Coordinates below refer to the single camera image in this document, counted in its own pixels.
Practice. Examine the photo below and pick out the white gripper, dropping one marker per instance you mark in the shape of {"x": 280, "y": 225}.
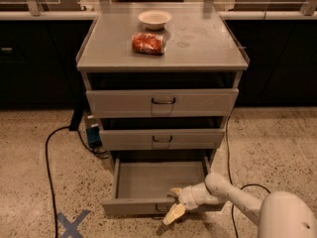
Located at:
{"x": 187, "y": 197}

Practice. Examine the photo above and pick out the grey bottom drawer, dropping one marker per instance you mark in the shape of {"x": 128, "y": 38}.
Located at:
{"x": 143, "y": 188}

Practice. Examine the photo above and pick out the grey drawer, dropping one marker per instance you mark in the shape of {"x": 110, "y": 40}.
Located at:
{"x": 161, "y": 139}
{"x": 143, "y": 188}
{"x": 161, "y": 102}

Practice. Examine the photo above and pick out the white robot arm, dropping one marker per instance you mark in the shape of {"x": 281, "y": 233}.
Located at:
{"x": 280, "y": 215}

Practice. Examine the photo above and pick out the grey middle drawer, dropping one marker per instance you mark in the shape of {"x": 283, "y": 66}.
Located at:
{"x": 161, "y": 139}

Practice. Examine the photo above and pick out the grey top drawer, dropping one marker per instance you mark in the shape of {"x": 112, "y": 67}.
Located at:
{"x": 161, "y": 102}

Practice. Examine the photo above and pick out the grey drawer cabinet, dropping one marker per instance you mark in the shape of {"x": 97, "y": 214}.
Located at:
{"x": 200, "y": 53}

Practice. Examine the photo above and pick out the blue power box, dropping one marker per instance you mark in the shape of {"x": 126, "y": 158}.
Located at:
{"x": 92, "y": 131}

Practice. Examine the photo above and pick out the blue tape cross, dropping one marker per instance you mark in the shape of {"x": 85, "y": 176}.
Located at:
{"x": 71, "y": 228}

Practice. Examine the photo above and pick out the red soda can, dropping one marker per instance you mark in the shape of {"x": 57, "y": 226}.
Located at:
{"x": 148, "y": 43}

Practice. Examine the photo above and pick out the white bowl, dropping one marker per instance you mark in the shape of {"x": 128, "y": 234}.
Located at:
{"x": 154, "y": 19}

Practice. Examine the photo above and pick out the dark counter with white top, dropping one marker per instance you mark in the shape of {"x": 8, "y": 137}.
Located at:
{"x": 38, "y": 62}

